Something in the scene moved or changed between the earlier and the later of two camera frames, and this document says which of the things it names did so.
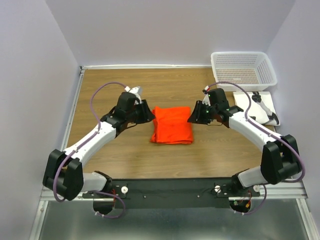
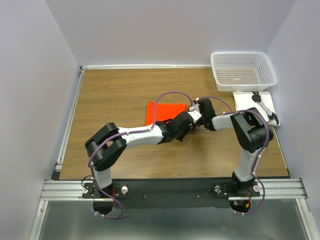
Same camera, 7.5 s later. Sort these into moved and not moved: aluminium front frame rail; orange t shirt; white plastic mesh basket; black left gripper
Moved: orange t shirt; black left gripper
Not moved: aluminium front frame rail; white plastic mesh basket
